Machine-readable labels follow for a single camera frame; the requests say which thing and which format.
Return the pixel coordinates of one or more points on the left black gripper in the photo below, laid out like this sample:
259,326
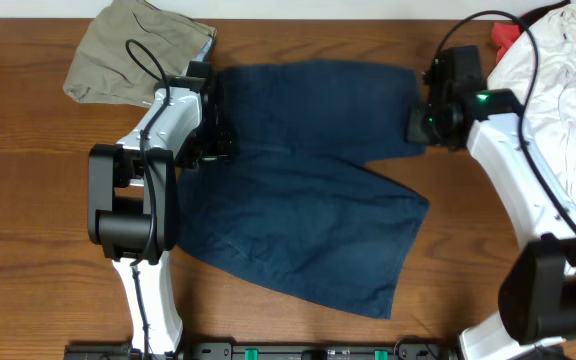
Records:
222,132

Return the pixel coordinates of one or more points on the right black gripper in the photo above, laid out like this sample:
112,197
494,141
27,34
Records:
419,125

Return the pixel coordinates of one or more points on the navy blue shorts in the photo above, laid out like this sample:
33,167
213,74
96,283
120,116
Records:
298,211

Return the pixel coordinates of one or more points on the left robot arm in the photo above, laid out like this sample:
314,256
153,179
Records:
133,206

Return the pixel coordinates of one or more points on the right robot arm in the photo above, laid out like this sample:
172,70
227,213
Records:
537,299

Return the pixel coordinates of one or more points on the red garment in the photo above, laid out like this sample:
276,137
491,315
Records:
503,36

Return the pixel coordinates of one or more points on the white patterned shirt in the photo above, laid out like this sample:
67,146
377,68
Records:
551,114

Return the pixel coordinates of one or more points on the folded khaki shorts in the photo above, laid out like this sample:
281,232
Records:
114,62

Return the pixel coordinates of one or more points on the black garment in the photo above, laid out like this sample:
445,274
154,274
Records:
531,17

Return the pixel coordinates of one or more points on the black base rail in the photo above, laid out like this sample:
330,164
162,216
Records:
405,349

